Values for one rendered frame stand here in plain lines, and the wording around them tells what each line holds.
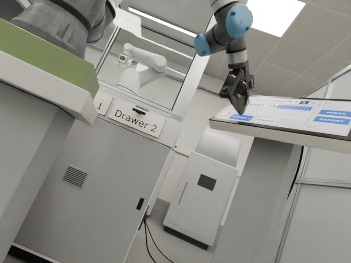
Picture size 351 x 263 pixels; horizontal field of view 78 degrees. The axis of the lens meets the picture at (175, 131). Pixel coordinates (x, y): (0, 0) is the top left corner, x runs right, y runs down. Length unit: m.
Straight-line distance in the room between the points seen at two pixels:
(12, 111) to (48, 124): 0.06
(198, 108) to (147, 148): 3.38
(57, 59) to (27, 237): 1.06
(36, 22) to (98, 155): 0.82
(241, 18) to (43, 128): 0.54
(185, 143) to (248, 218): 3.50
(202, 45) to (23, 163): 0.59
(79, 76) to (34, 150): 0.15
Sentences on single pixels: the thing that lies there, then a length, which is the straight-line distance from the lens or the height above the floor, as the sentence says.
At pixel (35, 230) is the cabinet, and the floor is 0.16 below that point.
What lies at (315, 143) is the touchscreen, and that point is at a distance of 0.82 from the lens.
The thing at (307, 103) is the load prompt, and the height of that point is 1.15.
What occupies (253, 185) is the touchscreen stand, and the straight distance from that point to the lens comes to 0.92.
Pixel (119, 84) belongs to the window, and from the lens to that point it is 1.29.
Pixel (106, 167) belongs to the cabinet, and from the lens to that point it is 1.20.
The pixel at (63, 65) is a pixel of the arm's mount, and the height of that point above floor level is 0.79.
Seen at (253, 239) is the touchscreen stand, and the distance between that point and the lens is 0.91.
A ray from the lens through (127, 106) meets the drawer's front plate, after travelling 1.21.
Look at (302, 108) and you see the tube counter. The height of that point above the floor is 1.11.
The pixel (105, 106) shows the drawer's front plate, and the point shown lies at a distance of 1.23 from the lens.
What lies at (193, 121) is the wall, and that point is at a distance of 4.41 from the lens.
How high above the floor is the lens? 0.69
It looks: 10 degrees up
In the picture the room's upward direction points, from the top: 23 degrees clockwise
